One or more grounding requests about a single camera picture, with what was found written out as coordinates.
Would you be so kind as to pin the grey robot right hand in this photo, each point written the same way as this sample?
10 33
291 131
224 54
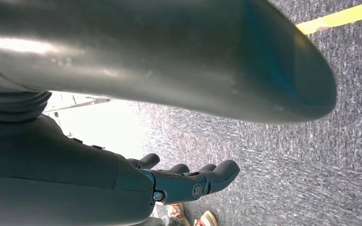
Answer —
59 174

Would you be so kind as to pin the person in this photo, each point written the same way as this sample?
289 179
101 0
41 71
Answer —
178 215

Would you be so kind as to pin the yellow floor tape outline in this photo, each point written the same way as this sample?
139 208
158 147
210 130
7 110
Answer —
340 17

